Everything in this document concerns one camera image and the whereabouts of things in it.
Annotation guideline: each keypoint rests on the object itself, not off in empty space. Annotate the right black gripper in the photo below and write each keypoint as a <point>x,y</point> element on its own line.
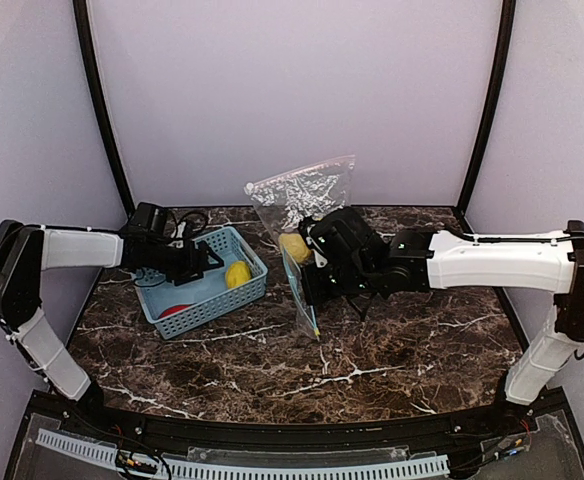
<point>311,282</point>

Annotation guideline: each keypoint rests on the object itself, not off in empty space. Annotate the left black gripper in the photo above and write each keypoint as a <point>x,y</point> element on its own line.
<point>190,260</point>

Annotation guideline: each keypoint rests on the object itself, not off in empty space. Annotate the small blue zip bag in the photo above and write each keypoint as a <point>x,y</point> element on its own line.
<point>305,313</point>

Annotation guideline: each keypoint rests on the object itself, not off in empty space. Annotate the red chili pepper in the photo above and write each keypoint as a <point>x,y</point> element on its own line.
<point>173,310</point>

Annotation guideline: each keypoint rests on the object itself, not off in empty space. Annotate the large pink zip bag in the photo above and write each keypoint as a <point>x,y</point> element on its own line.
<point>283,201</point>

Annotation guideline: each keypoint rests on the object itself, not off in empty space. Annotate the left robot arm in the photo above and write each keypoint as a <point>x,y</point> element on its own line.
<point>27,250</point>

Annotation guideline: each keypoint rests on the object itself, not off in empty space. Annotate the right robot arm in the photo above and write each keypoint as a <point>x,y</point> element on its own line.
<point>351,259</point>

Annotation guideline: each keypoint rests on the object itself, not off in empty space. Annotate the blue plastic basket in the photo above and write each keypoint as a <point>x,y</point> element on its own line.
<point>208,298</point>

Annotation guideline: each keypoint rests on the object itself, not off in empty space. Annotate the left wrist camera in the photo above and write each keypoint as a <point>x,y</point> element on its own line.
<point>188,226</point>

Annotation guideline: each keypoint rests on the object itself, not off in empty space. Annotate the white cable duct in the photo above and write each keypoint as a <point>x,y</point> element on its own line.
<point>208,463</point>

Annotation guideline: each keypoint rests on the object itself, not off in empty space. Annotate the left black frame post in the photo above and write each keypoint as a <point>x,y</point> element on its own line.
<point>100,108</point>

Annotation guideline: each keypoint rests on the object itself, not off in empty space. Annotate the black frame post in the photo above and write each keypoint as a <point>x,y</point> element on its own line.
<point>490,104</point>
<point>100,108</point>

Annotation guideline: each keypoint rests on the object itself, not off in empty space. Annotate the right black frame post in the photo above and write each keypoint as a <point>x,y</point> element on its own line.
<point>490,104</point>

